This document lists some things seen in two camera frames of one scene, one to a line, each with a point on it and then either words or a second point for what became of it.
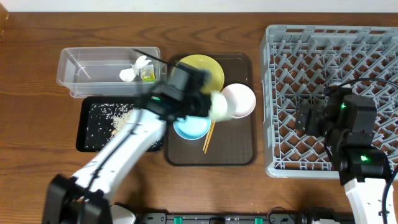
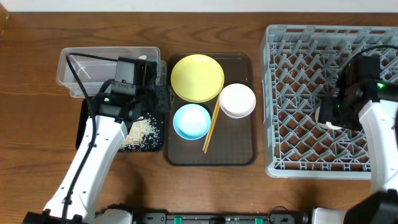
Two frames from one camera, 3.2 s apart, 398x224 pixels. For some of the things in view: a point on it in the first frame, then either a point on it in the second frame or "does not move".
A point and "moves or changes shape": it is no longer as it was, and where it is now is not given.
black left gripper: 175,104 → 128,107
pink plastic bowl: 240,99 does not move
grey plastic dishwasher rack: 298,62 does not move
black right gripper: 306,117 → 325,112
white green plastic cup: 218,109 moves or changes shape
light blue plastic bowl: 193,127 does not move
